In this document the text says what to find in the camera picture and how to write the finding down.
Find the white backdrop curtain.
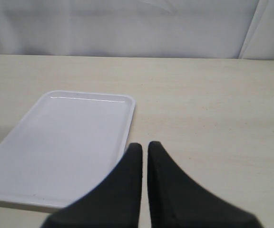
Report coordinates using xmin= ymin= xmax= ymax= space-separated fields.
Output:
xmin=0 ymin=0 xmax=274 ymax=59

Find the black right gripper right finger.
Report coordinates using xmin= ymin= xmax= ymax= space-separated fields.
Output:
xmin=147 ymin=141 xmax=261 ymax=228

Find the white rectangular plastic tray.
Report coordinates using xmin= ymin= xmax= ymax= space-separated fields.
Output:
xmin=0 ymin=90 xmax=136 ymax=209

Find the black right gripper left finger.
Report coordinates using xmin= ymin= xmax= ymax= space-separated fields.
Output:
xmin=42 ymin=143 xmax=143 ymax=228

